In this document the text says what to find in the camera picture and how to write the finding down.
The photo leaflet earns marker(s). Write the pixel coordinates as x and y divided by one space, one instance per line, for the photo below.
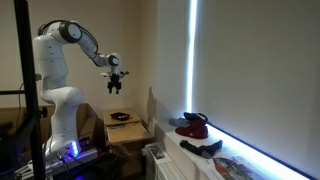
156 153

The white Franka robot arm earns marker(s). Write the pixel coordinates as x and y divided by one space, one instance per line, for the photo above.
53 66

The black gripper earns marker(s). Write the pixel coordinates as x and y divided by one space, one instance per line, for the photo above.
114 81

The black camera stand pole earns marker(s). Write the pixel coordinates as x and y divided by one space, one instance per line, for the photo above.
28 83

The white window sill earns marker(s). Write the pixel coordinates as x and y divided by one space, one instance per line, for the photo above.
181 151

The black plastic tray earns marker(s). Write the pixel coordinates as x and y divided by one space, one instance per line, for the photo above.
115 117

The wrist camera assembly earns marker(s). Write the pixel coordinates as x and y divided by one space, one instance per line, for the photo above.
106 74

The colourful printed magazine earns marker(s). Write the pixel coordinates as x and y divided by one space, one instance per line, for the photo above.
233 168

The navy blue cap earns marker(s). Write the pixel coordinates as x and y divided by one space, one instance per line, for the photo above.
193 116

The light wooden cabinet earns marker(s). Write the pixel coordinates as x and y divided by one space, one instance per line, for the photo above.
108 118

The narrow white roller blind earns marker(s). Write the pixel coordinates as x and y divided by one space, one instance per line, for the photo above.
173 60

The light blue cap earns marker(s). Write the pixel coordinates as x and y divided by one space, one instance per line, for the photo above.
176 122

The white radiator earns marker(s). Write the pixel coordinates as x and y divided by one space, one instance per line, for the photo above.
163 170

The metal robot base platform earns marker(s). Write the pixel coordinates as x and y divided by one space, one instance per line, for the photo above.
83 156

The pull-out wooden drawer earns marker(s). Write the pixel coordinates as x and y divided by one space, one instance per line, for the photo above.
130 133

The maroon baseball cap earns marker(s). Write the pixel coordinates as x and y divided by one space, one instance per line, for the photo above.
195 130

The grey simplehuman booklet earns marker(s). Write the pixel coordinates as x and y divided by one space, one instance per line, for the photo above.
116 126

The wide white roller blind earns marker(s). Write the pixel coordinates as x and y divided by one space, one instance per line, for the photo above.
260 66

